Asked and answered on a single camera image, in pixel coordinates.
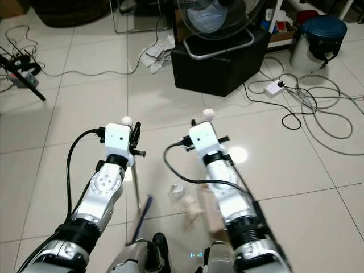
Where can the box with red blue items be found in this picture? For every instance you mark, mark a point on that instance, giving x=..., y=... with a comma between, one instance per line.
x=277, y=29

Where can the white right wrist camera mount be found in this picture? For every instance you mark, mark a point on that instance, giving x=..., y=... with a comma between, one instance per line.
x=205, y=136

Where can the thin silver broom pole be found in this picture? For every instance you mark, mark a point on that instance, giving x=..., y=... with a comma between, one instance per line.
x=137, y=187

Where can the robot right leg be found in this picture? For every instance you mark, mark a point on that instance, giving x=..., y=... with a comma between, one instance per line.
x=222, y=259

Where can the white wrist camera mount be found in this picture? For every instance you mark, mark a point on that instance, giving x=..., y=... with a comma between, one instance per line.
x=118, y=139
x=205, y=136

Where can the bin with blue lid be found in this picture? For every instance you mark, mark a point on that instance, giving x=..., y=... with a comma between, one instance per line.
x=321, y=31

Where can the black tripod leg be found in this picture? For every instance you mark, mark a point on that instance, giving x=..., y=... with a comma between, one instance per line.
x=28, y=82

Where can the crumpled clear plastic wrapper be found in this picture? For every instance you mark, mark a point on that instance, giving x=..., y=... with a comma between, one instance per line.
x=178, y=191

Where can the white pole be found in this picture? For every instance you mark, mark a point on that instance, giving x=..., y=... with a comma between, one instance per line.
x=276, y=14

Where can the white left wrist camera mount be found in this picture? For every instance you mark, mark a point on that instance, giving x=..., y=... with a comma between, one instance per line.
x=118, y=139

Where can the dark round basket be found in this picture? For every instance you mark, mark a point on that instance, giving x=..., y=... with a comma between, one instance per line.
x=71, y=12

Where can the small white round object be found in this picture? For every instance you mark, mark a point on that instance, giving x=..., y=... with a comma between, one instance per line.
x=126, y=120

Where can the crumpled beige paper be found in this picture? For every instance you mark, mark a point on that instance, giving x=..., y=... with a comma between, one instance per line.
x=192, y=207

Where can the robot left leg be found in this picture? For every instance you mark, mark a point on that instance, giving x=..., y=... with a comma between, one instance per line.
x=148, y=256

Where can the black box stool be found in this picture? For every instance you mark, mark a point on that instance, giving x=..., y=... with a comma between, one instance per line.
x=216, y=74

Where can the floor fan with silver base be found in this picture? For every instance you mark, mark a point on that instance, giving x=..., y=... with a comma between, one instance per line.
x=213, y=17

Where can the crumpled white cloth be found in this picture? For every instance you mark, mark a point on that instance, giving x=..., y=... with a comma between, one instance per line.
x=158, y=56

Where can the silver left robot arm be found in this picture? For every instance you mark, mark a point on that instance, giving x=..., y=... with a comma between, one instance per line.
x=105, y=187

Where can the white power strip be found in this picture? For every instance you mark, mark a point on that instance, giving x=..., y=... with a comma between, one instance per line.
x=274, y=87

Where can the small white cup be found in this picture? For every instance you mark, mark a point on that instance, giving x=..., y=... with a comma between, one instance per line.
x=208, y=114

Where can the brown cardboard box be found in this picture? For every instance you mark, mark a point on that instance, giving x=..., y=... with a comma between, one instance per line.
x=210, y=210

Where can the robot leg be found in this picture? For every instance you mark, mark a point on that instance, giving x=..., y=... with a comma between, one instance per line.
x=222, y=259
x=148, y=256

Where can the red object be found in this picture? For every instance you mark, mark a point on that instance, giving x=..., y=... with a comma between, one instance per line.
x=307, y=16

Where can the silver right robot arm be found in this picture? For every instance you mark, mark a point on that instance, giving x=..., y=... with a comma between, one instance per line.
x=233, y=196

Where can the grey power strip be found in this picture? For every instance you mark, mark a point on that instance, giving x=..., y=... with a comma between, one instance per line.
x=25, y=71

